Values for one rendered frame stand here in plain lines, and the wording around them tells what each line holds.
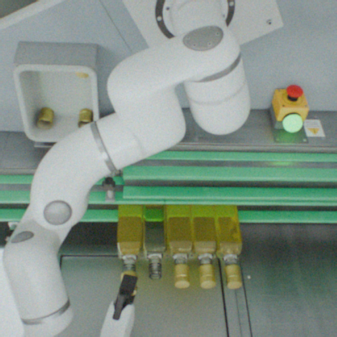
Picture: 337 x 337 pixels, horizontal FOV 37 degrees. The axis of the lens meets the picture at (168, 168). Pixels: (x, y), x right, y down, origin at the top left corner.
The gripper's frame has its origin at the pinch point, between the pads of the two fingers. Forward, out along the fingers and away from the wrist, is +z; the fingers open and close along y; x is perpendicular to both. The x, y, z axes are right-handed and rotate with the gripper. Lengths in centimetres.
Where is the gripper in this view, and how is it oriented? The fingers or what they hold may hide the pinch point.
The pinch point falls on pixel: (128, 288)
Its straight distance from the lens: 112.3
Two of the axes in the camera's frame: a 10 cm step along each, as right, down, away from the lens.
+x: -9.7, -2.1, 1.0
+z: 2.2, -7.3, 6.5
